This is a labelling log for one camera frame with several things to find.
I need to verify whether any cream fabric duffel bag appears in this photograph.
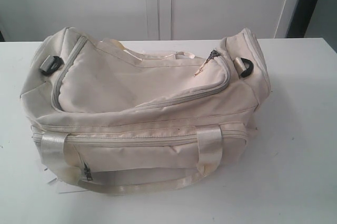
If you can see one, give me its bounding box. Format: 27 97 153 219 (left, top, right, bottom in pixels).
20 28 271 195

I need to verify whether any white printed paper tag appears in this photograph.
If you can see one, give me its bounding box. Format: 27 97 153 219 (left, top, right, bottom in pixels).
56 182 87 194

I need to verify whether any white brand hang tag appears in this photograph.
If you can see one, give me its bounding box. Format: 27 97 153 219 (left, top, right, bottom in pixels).
43 167 61 186

